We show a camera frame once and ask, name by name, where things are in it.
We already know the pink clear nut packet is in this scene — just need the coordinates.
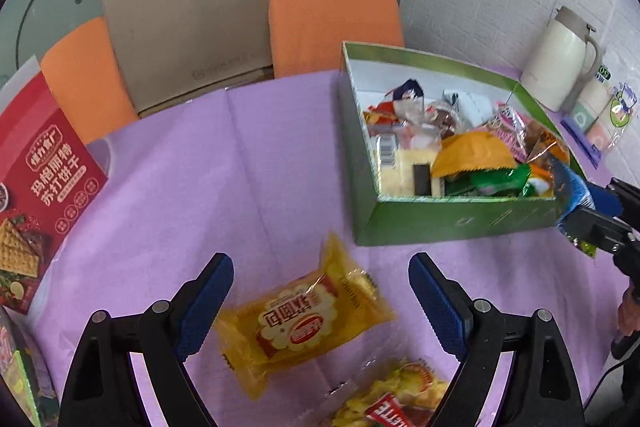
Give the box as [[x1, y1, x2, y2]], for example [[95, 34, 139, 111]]
[[487, 103, 538, 164]]

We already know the green snack packet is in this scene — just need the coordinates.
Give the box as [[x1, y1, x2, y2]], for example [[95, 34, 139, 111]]
[[445, 165, 532, 196]]

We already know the Danco galette cookie packet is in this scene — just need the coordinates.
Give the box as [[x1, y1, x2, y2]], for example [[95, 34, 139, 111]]
[[322, 361, 449, 427]]

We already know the orange snack bag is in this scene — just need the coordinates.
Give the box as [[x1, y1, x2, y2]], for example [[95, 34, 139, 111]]
[[431, 131, 516, 178]]

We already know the yellow soft bread packet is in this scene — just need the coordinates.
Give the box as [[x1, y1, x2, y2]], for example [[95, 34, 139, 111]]
[[214, 233, 395, 400]]

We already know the white snack packet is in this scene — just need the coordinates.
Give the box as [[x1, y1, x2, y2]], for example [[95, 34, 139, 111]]
[[442, 90, 496, 128]]

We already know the right hand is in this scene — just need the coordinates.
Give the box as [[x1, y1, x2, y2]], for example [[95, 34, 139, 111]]
[[617, 286, 640, 336]]

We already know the paper cup pack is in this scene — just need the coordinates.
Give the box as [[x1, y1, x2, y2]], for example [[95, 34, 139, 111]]
[[561, 64, 639, 168]]

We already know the white thermos jug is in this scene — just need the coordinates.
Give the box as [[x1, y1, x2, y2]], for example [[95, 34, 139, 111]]
[[521, 5, 603, 112]]

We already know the red cracker box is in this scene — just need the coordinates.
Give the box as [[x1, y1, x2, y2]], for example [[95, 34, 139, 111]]
[[1, 57, 106, 314]]

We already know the purple tablecloth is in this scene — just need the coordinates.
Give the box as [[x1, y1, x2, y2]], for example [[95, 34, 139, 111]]
[[28, 72, 627, 395]]

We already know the orange chair left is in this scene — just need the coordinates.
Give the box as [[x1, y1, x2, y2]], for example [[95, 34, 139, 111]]
[[40, 17, 139, 144]]

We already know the orange chair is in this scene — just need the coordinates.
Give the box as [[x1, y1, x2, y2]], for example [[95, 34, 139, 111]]
[[40, 17, 139, 144], [268, 0, 405, 78]]

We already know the orange chair right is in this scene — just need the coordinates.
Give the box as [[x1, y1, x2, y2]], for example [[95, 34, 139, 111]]
[[268, 0, 405, 78]]

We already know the brown cardboard sheet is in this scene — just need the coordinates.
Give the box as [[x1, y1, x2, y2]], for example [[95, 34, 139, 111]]
[[103, 0, 272, 113]]

